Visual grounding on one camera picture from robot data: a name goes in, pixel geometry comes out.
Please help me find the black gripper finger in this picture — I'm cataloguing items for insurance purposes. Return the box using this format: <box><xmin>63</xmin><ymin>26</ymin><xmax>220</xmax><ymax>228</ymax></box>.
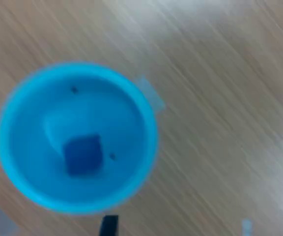
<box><xmin>99</xmin><ymin>215</ymin><xmax>119</xmax><ymax>236</ymax></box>

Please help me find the blue cube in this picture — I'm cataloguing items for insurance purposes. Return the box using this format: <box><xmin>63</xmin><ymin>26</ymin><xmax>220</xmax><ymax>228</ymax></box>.
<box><xmin>62</xmin><ymin>134</ymin><xmax>104</xmax><ymax>177</ymax></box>

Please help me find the blue plastic bin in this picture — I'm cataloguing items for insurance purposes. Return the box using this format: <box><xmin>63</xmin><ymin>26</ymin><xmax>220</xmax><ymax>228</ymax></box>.
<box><xmin>0</xmin><ymin>61</ymin><xmax>159</xmax><ymax>216</ymax></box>

